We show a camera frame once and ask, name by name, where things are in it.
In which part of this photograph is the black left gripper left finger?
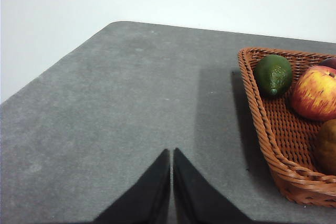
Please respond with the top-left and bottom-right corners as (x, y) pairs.
(93, 148), (172, 224)

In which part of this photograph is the red yellow apple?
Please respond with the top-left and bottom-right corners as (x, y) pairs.
(290, 65), (336, 122)

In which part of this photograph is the dark purple plum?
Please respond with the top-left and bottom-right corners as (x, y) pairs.
(318, 57), (336, 70)

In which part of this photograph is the green avocado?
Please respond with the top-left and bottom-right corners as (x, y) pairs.
(254, 54), (293, 97)

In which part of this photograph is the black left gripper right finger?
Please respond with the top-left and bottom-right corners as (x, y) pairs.
(172, 147), (253, 224)

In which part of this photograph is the brown wicker basket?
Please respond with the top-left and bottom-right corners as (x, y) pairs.
(237, 47), (336, 208)

